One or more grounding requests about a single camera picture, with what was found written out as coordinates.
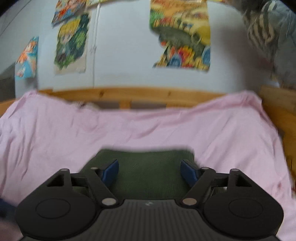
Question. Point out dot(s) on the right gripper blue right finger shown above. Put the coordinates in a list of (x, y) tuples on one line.
[(189, 172)]

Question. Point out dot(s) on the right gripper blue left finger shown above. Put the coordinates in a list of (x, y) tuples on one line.
[(109, 172)]

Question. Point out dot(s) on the dark green corduroy shirt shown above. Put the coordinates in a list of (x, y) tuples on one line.
[(145, 175)]

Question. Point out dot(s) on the plastic bag of clothes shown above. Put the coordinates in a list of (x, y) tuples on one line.
[(271, 30)]

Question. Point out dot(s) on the pink bed sheet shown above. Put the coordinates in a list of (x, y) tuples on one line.
[(42, 134)]

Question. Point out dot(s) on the orange-haired anime poster curled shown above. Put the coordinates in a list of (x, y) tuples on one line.
[(26, 64)]

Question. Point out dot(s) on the grey metal door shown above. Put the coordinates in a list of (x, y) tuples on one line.
[(7, 84)]

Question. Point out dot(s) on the colourful landscape poster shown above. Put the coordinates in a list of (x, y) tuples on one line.
[(184, 33)]

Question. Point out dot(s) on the blond anime character poster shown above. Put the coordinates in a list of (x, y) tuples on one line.
[(72, 45)]

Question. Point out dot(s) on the wooden bed frame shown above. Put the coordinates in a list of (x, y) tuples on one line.
[(277, 104)]

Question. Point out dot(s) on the white wall conduit pipe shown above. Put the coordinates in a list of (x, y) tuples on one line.
[(95, 42)]

